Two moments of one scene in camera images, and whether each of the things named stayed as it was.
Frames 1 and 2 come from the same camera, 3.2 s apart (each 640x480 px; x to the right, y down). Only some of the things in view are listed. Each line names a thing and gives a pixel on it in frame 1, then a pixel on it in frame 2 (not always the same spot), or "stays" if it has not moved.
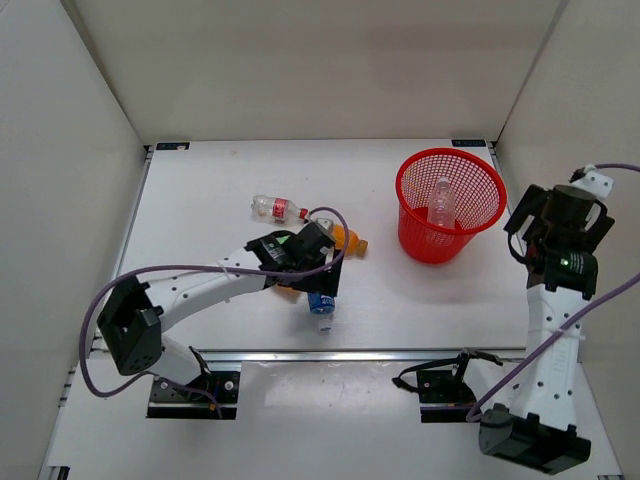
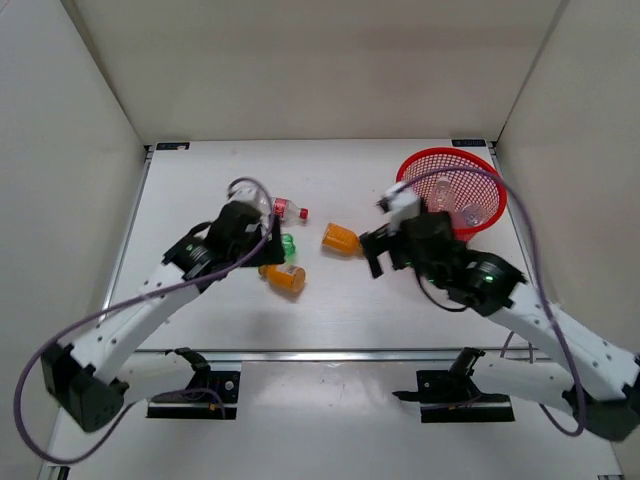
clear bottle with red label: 276,210 stays
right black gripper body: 532,204 → 401,254
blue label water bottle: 322,305 → 473,214
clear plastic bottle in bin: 442,204 stays
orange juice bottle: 356,247 stays
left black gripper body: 310,264 → 271,251
